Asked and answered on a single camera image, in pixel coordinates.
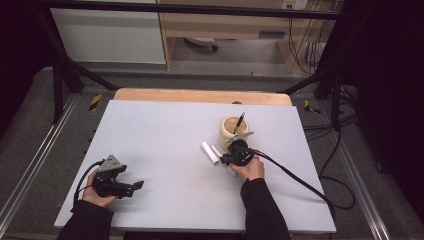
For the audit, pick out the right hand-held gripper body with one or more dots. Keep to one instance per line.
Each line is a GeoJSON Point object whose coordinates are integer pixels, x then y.
{"type": "Point", "coordinates": [241, 155]}

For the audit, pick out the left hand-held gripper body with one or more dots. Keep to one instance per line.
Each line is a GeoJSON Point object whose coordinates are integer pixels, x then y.
{"type": "Point", "coordinates": [106, 186]}

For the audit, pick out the thin white pen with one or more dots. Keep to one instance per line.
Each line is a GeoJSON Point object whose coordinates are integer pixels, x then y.
{"type": "Point", "coordinates": [216, 150]}

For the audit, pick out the wooden pen holder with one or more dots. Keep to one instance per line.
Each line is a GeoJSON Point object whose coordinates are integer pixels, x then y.
{"type": "Point", "coordinates": [226, 134]}

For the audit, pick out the black pen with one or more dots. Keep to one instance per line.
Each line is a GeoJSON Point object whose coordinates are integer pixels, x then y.
{"type": "Point", "coordinates": [239, 122]}

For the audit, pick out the person's left hand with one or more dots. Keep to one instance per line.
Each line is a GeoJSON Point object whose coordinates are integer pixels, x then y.
{"type": "Point", "coordinates": [93, 199]}

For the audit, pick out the person's right hand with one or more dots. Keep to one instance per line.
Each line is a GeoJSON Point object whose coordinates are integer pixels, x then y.
{"type": "Point", "coordinates": [251, 170]}

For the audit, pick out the white pen cap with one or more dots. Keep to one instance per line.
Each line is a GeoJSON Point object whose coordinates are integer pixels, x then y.
{"type": "Point", "coordinates": [209, 153]}

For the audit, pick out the light grey table mat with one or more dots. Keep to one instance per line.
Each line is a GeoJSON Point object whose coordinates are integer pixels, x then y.
{"type": "Point", "coordinates": [160, 140]}

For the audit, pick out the white chair base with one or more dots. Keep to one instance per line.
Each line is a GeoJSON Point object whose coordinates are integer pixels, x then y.
{"type": "Point", "coordinates": [201, 41]}

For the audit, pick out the wooden desk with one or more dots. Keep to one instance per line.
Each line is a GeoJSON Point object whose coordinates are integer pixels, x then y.
{"type": "Point", "coordinates": [216, 25]}

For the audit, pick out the white cabinet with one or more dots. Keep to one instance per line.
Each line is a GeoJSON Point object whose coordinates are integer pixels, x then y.
{"type": "Point", "coordinates": [110, 36]}

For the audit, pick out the white power strip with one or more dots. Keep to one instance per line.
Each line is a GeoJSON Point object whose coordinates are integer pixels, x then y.
{"type": "Point", "coordinates": [295, 4]}

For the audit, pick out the aluminium rail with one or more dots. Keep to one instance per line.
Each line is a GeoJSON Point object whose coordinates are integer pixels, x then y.
{"type": "Point", "coordinates": [363, 190]}
{"type": "Point", "coordinates": [36, 158]}

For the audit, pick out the black metal frame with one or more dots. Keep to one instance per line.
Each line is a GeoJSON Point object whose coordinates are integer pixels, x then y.
{"type": "Point", "coordinates": [200, 9]}

